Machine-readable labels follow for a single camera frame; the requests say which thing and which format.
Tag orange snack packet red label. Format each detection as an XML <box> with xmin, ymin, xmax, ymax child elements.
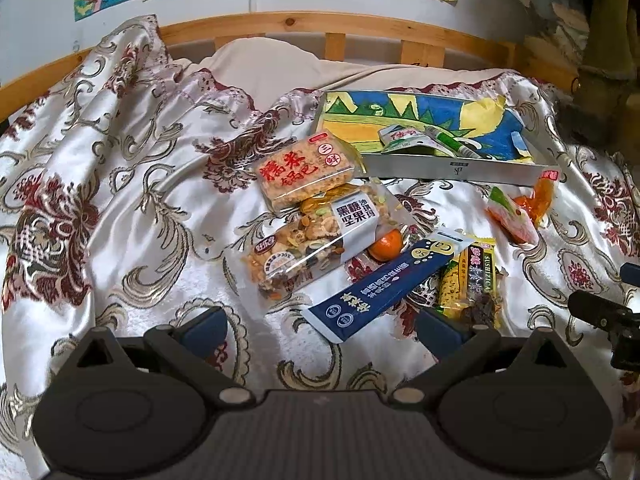
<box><xmin>486</xmin><ymin>169</ymin><xmax>559</xmax><ymax>245</ymax></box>

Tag yellow corn snack packet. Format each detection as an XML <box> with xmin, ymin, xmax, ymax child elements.
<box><xmin>436</xmin><ymin>255</ymin><xmax>473</xmax><ymax>319</ymax></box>
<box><xmin>457</xmin><ymin>237</ymin><xmax>501</xmax><ymax>311</ymax></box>

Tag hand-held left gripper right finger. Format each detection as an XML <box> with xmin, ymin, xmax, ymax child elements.
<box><xmin>390</xmin><ymin>307</ymin><xmax>571</xmax><ymax>408</ymax></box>

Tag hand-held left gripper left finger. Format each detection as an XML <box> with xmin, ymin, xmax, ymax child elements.
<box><xmin>67</xmin><ymin>307</ymin><xmax>257</xmax><ymax>407</ymax></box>

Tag tangerine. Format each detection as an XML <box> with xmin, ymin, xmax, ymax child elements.
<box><xmin>367</xmin><ymin>229</ymin><xmax>405</xmax><ymax>263</ymax></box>

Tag rice cracker packet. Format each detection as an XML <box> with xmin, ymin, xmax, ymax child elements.
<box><xmin>252</xmin><ymin>130</ymin><xmax>366</xmax><ymax>213</ymax></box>

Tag colourful drawing sheet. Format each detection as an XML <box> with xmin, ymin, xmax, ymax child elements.
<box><xmin>320</xmin><ymin>91</ymin><xmax>536</xmax><ymax>163</ymax></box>

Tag metal box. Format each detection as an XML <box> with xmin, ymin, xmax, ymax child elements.
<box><xmin>314</xmin><ymin>89</ymin><xmax>562</xmax><ymax>184</ymax></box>

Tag floral satin blanket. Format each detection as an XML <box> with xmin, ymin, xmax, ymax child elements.
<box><xmin>0</xmin><ymin>15</ymin><xmax>640</xmax><ymax>480</ymax></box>

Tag printed curtain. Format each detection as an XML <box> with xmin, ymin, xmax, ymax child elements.
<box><xmin>505</xmin><ymin>0</ymin><xmax>640</xmax><ymax>61</ymax></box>

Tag white green small carton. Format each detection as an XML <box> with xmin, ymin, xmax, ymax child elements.
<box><xmin>377</xmin><ymin>125</ymin><xmax>437</xmax><ymax>154</ymax></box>

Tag beige pillow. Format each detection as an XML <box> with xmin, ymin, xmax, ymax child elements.
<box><xmin>200</xmin><ymin>40</ymin><xmax>506</xmax><ymax>111</ymax></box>

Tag blue long snack packet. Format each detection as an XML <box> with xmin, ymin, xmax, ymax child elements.
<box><xmin>300</xmin><ymin>227</ymin><xmax>466</xmax><ymax>345</ymax></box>

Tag dark brown snack packet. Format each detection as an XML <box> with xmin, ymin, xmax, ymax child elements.
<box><xmin>457</xmin><ymin>296</ymin><xmax>504</xmax><ymax>332</ymax></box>

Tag mixed nut brittle packet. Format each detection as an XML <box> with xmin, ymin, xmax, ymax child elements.
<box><xmin>240</xmin><ymin>182</ymin><xmax>402</xmax><ymax>304</ymax></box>

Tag green white packets in tray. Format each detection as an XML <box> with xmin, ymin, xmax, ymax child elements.
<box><xmin>425</xmin><ymin>126</ymin><xmax>484</xmax><ymax>160</ymax></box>

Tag wooden bed headboard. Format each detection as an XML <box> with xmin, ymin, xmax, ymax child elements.
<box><xmin>0</xmin><ymin>12</ymin><xmax>581</xmax><ymax>126</ymax></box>

